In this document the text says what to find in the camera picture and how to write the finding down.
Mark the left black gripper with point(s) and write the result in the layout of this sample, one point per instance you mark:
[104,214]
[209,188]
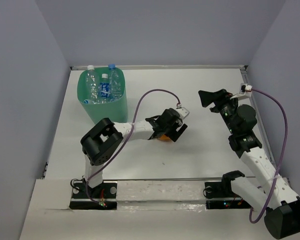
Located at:
[176,135]

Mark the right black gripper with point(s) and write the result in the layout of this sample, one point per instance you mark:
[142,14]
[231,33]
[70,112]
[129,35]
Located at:
[219,98]

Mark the orange juice bottle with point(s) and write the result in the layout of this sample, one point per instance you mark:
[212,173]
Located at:
[164,138]

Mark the blue cap crushed bottle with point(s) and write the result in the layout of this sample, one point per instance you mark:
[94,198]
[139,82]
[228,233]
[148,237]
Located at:
[116,88]

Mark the blue label bottle white cap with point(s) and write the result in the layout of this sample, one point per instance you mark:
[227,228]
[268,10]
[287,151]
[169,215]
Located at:
[104,88]

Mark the clear bottle white cap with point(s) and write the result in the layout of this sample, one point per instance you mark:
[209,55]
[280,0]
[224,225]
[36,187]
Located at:
[92,83]

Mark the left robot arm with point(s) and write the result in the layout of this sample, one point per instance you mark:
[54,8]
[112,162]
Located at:
[102,141]

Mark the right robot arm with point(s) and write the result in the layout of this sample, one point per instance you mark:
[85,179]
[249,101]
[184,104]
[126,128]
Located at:
[273,200]

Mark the green plastic bin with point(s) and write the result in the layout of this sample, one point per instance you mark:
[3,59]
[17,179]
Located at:
[116,111]

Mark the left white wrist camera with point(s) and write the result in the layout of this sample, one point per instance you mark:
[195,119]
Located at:
[183,112]

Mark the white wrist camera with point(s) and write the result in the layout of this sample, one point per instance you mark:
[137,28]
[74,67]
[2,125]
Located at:
[245,92]
[183,112]

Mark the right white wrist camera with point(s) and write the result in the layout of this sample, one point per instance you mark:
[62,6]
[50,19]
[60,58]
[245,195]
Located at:
[245,92]

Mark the metal back frame rail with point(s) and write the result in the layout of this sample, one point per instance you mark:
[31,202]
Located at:
[170,67]

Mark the metal frame rail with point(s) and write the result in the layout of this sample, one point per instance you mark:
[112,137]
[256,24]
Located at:
[262,132]
[170,67]

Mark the metal right frame rail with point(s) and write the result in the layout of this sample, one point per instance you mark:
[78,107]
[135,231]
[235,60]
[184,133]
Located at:
[262,132]

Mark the metal front rail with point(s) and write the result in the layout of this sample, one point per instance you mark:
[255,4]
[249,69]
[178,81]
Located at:
[209,179]

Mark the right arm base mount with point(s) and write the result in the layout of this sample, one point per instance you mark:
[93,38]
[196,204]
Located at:
[219,195]

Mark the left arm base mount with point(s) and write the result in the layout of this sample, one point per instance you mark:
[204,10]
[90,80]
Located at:
[103,195]

